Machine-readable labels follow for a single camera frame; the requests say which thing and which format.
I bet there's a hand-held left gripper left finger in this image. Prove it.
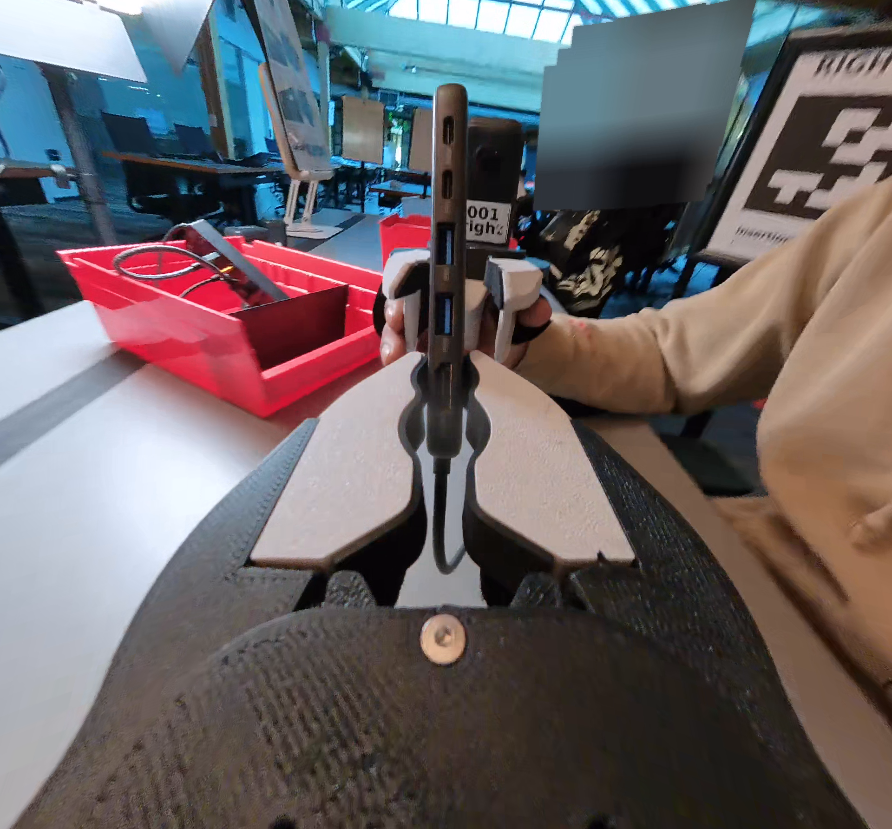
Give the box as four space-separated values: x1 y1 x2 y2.
249 351 427 607

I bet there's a brown notice board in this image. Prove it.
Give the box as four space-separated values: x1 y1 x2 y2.
340 96 386 165
410 107 436 171

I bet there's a black white marker sign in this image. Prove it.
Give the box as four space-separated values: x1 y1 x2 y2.
686 26 892 269

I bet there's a person's beige hoodie torso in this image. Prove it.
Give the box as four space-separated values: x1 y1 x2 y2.
718 383 892 711

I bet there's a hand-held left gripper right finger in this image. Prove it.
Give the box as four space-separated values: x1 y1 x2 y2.
461 351 638 605

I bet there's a red plastic bin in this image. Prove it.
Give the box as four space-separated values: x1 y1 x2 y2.
58 235 401 419
378 213 434 265

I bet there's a white panel light on pole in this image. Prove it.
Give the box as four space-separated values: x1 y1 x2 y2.
0 0 227 246

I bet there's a person's right hand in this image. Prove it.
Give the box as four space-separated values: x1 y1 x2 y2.
378 299 556 366

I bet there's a person's right forearm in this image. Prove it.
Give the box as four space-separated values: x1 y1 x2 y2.
519 177 892 419

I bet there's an instruction board on wooden stand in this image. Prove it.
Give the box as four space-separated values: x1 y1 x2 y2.
237 0 337 239

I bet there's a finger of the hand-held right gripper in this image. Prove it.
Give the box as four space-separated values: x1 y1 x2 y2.
463 256 546 364
382 248 430 354

